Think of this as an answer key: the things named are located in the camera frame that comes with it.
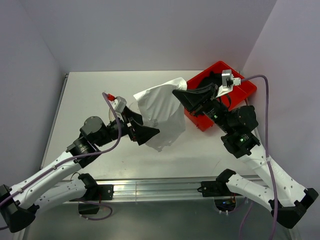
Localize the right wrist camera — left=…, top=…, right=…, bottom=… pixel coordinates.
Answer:
left=216, top=69, right=241, bottom=98

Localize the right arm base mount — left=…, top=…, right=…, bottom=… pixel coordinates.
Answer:
left=197, top=180, right=247, bottom=216

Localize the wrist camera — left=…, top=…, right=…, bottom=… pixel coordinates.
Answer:
left=106, top=93, right=127, bottom=114
left=216, top=69, right=241, bottom=98

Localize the aluminium rail frame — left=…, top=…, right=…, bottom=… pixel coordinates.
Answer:
left=12, top=72, right=301, bottom=240

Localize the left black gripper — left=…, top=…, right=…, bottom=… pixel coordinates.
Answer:
left=95, top=105, right=159, bottom=147

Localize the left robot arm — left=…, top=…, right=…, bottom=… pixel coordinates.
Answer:
left=0, top=107, right=160, bottom=233

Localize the black garment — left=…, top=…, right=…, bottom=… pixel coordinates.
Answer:
left=197, top=71, right=222, bottom=89

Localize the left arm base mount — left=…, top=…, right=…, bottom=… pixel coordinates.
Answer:
left=76, top=184, right=114, bottom=221

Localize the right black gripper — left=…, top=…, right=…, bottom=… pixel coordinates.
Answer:
left=172, top=82, right=233, bottom=133

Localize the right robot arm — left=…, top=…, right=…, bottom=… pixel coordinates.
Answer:
left=172, top=84, right=319, bottom=229

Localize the red plastic tray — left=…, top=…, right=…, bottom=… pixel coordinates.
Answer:
left=184, top=61, right=257, bottom=132

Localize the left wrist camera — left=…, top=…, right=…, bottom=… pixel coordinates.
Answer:
left=106, top=93, right=127, bottom=114

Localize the white bra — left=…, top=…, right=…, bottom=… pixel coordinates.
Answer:
left=133, top=77, right=187, bottom=152

